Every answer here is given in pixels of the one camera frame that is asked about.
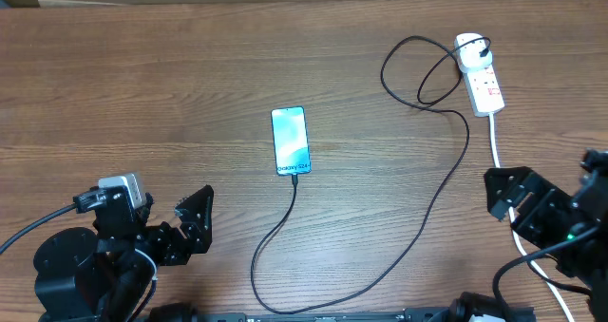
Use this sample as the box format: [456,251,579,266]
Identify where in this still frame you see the white USB wall charger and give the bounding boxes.
[454,32,493,73]

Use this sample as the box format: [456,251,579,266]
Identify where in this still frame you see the white power strip cord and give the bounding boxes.
[487,113,576,322]

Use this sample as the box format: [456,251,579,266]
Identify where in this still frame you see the black USB charging cable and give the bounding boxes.
[249,34,493,315]

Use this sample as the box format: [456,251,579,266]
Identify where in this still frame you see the blue-screen Samsung smartphone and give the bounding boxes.
[271,106,312,176]

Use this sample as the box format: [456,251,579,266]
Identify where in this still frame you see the white power extension strip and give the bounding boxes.
[464,66,505,117]

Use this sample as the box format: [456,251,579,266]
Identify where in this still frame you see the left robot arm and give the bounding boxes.
[33,185,214,321]

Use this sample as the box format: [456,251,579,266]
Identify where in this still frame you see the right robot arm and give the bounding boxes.
[484,148,607,321]

